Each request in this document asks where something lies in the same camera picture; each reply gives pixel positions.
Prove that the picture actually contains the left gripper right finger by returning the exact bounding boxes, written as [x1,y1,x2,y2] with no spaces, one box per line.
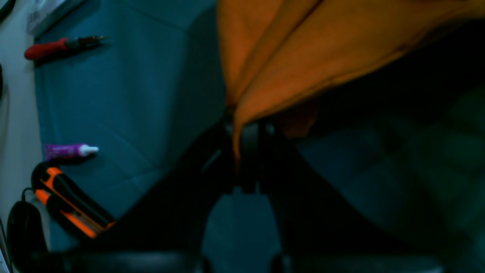
[238,121,471,273]

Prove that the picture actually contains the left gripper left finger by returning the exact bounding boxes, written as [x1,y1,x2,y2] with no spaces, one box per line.
[20,122,233,273]

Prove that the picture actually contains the orange t-shirt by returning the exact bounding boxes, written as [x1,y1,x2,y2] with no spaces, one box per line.
[217,0,484,161]

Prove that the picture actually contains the orange utility knife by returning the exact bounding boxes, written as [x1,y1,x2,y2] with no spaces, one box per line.
[31,162,116,242]

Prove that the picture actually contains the blue table cloth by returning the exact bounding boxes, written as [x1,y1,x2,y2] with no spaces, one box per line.
[35,0,484,273]

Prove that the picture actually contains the black computer mouse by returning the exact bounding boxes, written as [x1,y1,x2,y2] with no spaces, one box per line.
[7,201,48,272]

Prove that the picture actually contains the purple glue tube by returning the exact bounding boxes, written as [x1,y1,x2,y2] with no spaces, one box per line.
[44,143,99,162]

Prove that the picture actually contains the red screwdriver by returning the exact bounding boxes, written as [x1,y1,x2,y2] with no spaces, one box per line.
[24,36,109,61]

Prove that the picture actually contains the packaged bit set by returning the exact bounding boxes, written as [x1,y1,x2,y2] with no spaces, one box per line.
[26,0,85,37]

